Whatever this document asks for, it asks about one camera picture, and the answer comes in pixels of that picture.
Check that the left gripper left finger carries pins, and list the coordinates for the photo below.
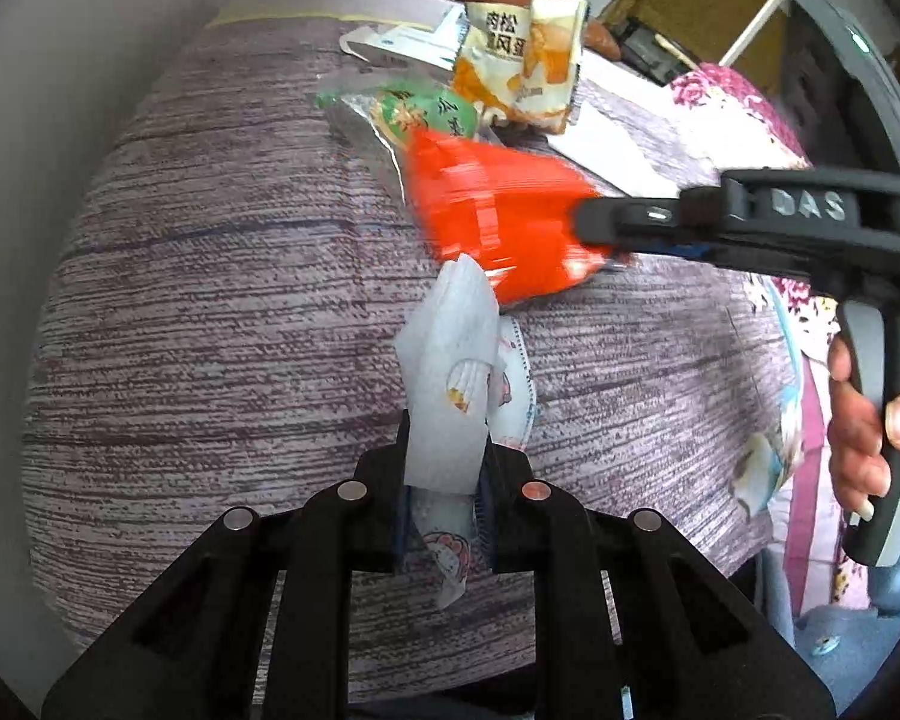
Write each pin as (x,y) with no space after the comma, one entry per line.
(358,525)

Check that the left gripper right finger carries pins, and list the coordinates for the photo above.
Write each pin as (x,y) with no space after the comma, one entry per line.
(578,562)

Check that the white printed wrapper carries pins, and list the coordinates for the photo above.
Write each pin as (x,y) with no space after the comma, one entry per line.
(468,381)

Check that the orange red snack bag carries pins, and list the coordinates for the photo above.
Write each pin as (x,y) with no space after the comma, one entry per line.
(511,211)

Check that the orange white snack bag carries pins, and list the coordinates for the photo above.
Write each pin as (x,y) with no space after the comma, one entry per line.
(519,65)

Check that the right hand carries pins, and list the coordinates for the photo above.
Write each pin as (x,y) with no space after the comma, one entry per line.
(857,434)

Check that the green clear snack wrapper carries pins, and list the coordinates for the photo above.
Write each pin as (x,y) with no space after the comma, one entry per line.
(379,114)

